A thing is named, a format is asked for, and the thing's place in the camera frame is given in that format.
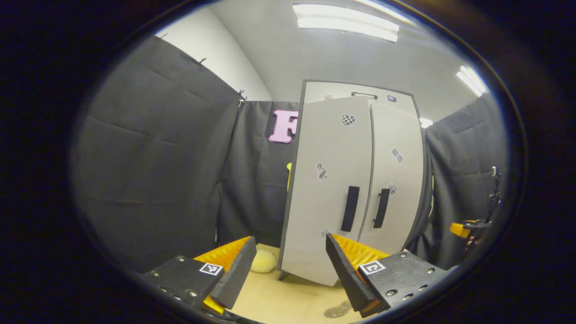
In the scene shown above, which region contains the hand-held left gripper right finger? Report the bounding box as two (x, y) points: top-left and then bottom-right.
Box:
(325, 232), (451, 318)

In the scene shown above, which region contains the grey cabinet door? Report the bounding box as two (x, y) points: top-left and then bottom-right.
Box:
(278, 96), (374, 287)
(358, 103), (427, 256)

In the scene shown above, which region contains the grey cabinet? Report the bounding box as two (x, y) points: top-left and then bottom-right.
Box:
(297, 79), (430, 257)

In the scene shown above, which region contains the yellow round plush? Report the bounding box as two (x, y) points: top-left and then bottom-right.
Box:
(250, 250), (278, 274)

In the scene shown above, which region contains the large rectangular ceiling light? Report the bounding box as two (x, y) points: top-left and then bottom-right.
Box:
(292, 4), (400, 43)

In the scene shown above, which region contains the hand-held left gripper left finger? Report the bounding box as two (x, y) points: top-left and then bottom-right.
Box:
(139, 236), (258, 318)

